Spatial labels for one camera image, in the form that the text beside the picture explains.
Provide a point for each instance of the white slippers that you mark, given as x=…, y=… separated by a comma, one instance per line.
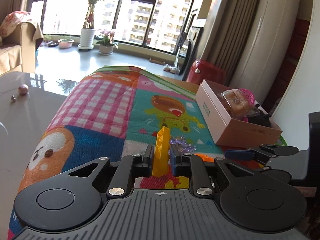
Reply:
x=171, y=69

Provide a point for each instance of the purple egg-shaped stone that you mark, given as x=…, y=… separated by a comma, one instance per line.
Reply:
x=23, y=89

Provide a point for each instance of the purple gift bow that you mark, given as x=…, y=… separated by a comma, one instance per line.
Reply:
x=182, y=145

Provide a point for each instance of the pink plastic basket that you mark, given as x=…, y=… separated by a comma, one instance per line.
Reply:
x=248, y=94

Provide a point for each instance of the white air conditioner unit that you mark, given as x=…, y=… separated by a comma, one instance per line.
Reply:
x=266, y=46

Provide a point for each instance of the packaged bread in plastic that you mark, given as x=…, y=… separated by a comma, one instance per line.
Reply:
x=237, y=105

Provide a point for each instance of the cardboard box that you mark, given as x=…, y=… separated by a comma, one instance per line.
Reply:
x=225, y=130

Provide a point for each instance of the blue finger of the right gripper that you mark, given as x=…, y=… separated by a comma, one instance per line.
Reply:
x=238, y=154

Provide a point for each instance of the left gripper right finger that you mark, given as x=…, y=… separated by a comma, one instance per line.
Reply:
x=192, y=167

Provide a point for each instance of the floral pillow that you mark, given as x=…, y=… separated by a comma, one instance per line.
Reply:
x=12, y=20

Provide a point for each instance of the tall white plant pot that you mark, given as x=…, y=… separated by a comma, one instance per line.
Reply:
x=86, y=39

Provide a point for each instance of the beige curtain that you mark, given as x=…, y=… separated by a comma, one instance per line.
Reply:
x=225, y=34

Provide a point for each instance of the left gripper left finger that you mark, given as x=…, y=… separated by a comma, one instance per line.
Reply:
x=124, y=173

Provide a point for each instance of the small dark bead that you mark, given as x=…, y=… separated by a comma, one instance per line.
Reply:
x=13, y=99

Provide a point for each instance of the flowering plant in pot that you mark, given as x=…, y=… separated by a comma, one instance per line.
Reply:
x=106, y=42

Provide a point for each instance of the yellow toy building brick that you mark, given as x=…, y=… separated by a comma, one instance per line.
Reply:
x=161, y=154

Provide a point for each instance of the colourful children's play mat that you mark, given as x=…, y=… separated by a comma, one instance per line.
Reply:
x=118, y=111

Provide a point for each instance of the wooden table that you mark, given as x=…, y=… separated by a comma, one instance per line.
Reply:
x=186, y=85

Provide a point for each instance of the beige sofa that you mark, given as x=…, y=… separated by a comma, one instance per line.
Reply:
x=18, y=50

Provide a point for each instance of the white oval planter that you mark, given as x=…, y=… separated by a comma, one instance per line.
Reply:
x=65, y=43

